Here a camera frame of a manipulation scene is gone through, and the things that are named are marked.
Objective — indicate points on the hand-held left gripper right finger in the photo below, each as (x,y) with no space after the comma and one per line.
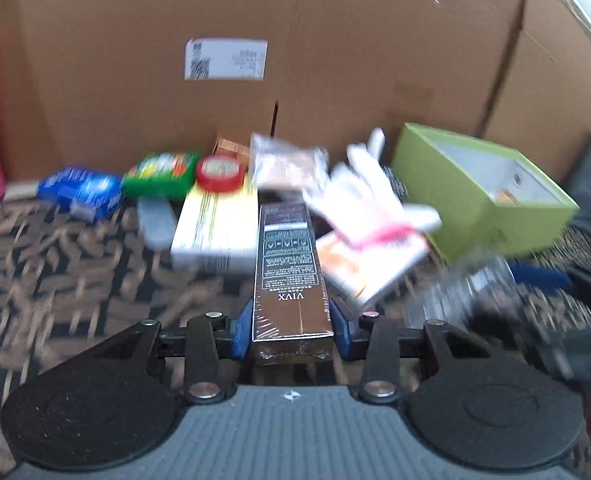
(343,334)

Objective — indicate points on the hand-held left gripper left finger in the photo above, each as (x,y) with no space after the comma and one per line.
(242,332)

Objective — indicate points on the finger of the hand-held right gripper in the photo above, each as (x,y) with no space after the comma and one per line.
(540,275)

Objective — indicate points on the long brown carton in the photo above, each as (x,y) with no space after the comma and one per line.
(288,280)

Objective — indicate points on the blue medicine box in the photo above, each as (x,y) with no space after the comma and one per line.
(78,191)

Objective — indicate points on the white and orange box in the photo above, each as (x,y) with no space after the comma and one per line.
(370,265)

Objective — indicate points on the open lime green box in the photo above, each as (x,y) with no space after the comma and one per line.
(475,195)

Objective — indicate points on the white and yellow box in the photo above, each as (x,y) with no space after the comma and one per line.
(215,230)

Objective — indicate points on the white glove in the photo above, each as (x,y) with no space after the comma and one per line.
(370,197)

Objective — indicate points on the small translucent bottle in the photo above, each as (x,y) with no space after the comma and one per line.
(154,222)

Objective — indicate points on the red tape roll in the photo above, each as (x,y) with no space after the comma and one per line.
(220,174)

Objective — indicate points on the clear packet with brown contents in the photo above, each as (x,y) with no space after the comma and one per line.
(285,162)

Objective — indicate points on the green printed box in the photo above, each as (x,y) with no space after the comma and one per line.
(161,174)

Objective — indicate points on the brown patterned dark cloth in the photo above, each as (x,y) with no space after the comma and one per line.
(65,280)

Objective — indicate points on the small copper box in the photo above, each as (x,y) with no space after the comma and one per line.
(229,147)

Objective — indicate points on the large cardboard box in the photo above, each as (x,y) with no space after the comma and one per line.
(325,35)

